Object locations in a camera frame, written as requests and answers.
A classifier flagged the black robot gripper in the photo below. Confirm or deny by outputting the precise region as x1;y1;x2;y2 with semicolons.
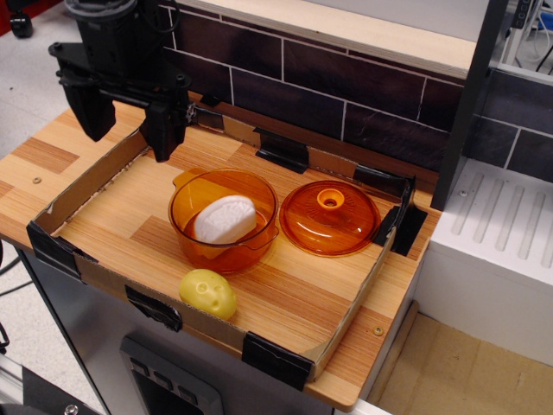
48;8;194;163

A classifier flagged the white and orange toy sushi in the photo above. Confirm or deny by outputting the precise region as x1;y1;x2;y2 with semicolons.
194;195;257;245

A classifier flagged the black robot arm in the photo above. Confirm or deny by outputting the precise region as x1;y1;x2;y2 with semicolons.
48;1;194;163

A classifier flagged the orange transparent plastic pot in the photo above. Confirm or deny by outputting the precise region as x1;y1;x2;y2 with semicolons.
168;169;278;273

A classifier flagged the orange transparent pot lid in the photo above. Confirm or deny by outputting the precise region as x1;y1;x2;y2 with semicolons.
279;181;381;257

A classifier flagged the cardboard fence with black tape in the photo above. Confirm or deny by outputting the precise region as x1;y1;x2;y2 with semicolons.
29;104;440;393

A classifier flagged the yellow toy potato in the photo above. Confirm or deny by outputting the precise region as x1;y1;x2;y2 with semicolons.
179;269;238;321

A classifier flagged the grey oven control panel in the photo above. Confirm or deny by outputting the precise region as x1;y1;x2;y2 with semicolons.
120;337;224;414

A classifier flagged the light wooden shelf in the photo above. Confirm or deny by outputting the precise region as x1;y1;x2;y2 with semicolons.
180;0;476;80

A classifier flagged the white toy sink drainboard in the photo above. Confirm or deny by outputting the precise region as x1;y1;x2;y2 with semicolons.
415;159;552;365

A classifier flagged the dark grey vertical post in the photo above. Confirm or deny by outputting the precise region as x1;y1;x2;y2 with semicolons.
431;0;508;211

